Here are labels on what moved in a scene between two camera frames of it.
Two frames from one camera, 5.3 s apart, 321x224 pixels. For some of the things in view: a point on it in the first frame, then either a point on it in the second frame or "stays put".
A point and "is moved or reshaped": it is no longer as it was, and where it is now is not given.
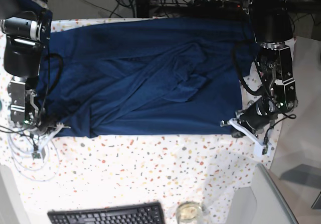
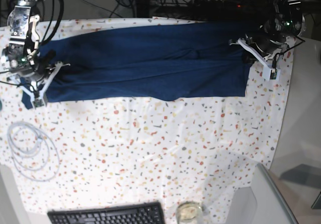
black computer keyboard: x=145 y=213 stays put
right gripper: x=257 y=116 -> x=266 y=44
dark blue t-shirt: x=146 y=77 is moved or reshaped
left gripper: x=42 y=125 -> x=38 y=70
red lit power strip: x=215 y=3 stays put
